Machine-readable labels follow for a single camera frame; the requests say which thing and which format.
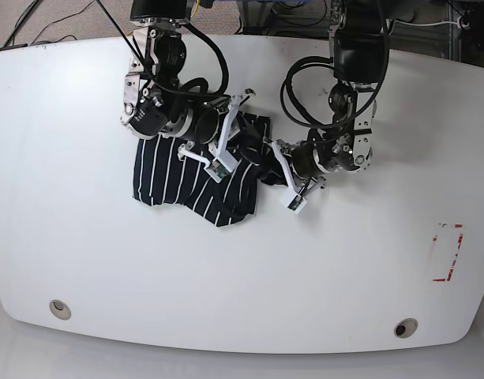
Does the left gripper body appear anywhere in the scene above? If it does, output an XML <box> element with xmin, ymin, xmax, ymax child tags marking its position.
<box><xmin>263</xmin><ymin>137</ymin><xmax>327</xmax><ymax>201</ymax></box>

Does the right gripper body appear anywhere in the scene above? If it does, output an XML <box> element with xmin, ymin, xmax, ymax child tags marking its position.
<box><xmin>176</xmin><ymin>88</ymin><xmax>255</xmax><ymax>165</ymax></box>

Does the navy white striped t-shirt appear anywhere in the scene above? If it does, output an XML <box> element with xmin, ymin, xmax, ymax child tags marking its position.
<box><xmin>133</xmin><ymin>113</ymin><xmax>286</xmax><ymax>227</ymax></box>

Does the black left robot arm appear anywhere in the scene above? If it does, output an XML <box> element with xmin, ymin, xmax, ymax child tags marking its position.
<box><xmin>271</xmin><ymin>1</ymin><xmax>389</xmax><ymax>212</ymax></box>

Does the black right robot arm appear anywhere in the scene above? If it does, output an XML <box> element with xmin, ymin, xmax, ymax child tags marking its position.
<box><xmin>121</xmin><ymin>1</ymin><xmax>253</xmax><ymax>180</ymax></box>

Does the red tape rectangle marking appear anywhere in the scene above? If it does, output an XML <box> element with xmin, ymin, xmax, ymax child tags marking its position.
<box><xmin>429</xmin><ymin>223</ymin><xmax>464</xmax><ymax>283</ymax></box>

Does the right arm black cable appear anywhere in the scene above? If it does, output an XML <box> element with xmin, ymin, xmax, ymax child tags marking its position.
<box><xmin>93</xmin><ymin>0</ymin><xmax>231</xmax><ymax>103</ymax></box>

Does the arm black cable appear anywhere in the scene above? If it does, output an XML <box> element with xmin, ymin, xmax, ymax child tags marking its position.
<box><xmin>280</xmin><ymin>0</ymin><xmax>391</xmax><ymax>139</ymax></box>
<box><xmin>93</xmin><ymin>0</ymin><xmax>231</xmax><ymax>103</ymax></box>

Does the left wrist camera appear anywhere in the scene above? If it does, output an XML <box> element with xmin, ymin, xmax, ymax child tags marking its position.
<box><xmin>280</xmin><ymin>188</ymin><xmax>307</xmax><ymax>214</ymax></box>

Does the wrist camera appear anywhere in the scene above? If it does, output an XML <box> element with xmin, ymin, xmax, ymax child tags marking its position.
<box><xmin>280</xmin><ymin>188</ymin><xmax>307</xmax><ymax>214</ymax></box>
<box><xmin>204</xmin><ymin>159</ymin><xmax>239</xmax><ymax>183</ymax></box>

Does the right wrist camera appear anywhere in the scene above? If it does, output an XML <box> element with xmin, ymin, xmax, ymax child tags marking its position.
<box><xmin>204</xmin><ymin>159</ymin><xmax>239</xmax><ymax>183</ymax></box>

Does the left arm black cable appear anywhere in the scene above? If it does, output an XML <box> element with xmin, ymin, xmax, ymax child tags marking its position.
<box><xmin>280</xmin><ymin>0</ymin><xmax>391</xmax><ymax>139</ymax></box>

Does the right table cable grommet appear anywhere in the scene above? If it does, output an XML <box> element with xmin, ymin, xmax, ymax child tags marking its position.
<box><xmin>394</xmin><ymin>318</ymin><xmax>418</xmax><ymax>339</ymax></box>

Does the table cable grommet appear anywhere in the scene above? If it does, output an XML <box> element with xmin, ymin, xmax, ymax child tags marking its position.
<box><xmin>394</xmin><ymin>318</ymin><xmax>418</xmax><ymax>339</ymax></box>
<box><xmin>49</xmin><ymin>300</ymin><xmax>72</xmax><ymax>321</ymax></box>

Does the white cable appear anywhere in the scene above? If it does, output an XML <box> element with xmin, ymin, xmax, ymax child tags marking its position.
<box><xmin>399</xmin><ymin>17</ymin><xmax>463</xmax><ymax>28</ymax></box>

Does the black floor cables left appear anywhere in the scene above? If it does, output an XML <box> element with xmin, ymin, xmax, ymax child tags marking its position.
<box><xmin>0</xmin><ymin>0</ymin><xmax>96</xmax><ymax>47</ymax></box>

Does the left table cable grommet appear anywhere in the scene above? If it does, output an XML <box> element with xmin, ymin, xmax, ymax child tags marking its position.
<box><xmin>49</xmin><ymin>300</ymin><xmax>72</xmax><ymax>321</ymax></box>

